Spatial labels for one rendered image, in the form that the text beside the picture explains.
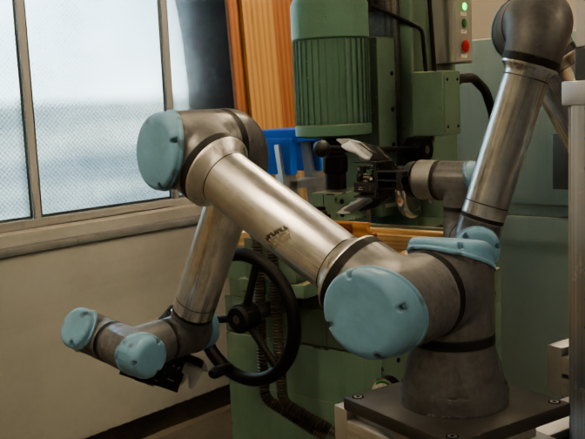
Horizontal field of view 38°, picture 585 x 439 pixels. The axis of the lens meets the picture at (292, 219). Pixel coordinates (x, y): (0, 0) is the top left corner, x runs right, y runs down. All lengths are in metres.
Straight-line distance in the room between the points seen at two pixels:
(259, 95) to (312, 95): 1.53
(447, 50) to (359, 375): 0.81
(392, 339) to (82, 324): 0.67
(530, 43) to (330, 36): 0.58
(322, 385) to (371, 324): 0.89
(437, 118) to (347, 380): 0.64
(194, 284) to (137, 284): 1.76
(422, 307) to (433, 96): 1.06
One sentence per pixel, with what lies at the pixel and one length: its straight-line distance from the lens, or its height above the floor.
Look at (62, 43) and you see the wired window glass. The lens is 3.14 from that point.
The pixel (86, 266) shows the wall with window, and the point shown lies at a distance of 3.10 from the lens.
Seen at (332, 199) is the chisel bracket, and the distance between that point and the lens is 1.94.
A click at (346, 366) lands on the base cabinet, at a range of 1.86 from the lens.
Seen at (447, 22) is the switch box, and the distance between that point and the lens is 2.14.
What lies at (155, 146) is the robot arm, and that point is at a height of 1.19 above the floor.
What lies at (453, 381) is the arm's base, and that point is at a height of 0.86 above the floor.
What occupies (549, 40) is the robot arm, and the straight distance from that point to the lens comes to 1.47.
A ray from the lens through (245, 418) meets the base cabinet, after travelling 2.10.
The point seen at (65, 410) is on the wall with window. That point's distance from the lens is 3.15.
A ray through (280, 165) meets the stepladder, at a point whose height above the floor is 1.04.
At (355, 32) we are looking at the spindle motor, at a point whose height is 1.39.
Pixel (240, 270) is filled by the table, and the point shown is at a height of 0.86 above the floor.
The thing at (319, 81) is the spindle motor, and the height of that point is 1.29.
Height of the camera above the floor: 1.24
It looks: 8 degrees down
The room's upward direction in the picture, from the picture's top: 3 degrees counter-clockwise
